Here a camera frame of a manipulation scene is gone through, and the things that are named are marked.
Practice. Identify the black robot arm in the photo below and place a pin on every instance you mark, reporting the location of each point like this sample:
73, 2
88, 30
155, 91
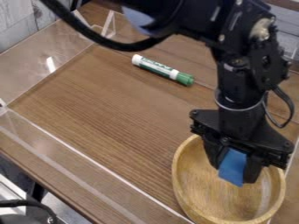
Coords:
239, 31

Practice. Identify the blue rectangular block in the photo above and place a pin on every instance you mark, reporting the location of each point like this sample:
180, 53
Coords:
231, 167

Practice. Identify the clear acrylic corner bracket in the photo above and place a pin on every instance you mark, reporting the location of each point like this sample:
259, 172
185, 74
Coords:
100, 21

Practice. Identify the green and white marker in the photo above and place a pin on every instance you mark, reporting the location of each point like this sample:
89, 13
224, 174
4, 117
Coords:
163, 70

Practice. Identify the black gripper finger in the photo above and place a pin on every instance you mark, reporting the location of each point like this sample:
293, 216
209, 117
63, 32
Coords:
253, 166
215, 150

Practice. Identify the black table clamp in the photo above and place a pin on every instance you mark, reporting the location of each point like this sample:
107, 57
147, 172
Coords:
41, 213

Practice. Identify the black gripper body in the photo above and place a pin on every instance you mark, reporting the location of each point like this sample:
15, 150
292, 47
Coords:
244, 131

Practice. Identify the brown wooden bowl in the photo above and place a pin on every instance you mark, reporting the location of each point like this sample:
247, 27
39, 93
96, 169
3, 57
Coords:
212, 201

